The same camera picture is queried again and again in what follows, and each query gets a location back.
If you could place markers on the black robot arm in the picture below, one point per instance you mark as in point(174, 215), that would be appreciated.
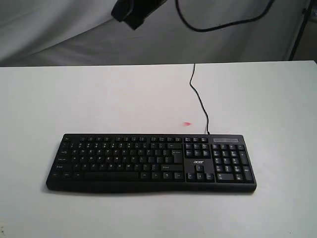
point(134, 12)

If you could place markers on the black acer keyboard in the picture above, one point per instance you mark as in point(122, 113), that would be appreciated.
point(125, 163)

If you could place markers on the grey backdrop cloth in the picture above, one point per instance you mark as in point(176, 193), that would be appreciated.
point(83, 32)

